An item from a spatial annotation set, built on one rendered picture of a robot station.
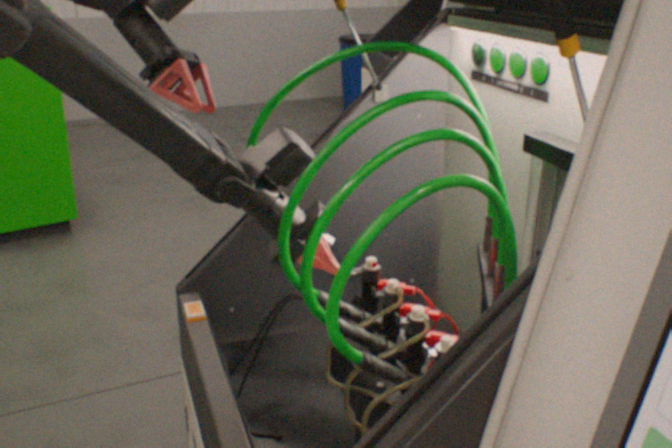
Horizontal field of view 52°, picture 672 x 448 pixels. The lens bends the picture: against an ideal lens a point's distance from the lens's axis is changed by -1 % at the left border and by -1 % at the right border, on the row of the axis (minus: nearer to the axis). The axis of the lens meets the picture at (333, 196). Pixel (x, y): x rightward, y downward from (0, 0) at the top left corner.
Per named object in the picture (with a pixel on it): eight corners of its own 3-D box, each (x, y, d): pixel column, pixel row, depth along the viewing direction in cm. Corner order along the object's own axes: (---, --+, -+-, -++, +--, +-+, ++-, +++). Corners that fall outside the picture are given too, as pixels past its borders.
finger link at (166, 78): (228, 97, 108) (191, 53, 109) (208, 95, 101) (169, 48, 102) (198, 125, 110) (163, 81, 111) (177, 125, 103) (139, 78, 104)
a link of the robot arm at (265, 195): (223, 183, 99) (219, 196, 93) (256, 150, 97) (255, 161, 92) (257, 215, 101) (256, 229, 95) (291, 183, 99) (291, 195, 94)
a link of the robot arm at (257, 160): (188, 153, 92) (211, 194, 87) (248, 94, 90) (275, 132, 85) (244, 186, 102) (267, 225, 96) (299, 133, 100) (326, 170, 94)
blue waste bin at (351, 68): (328, 107, 749) (328, 35, 723) (377, 102, 773) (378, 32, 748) (353, 118, 697) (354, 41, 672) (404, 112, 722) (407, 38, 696)
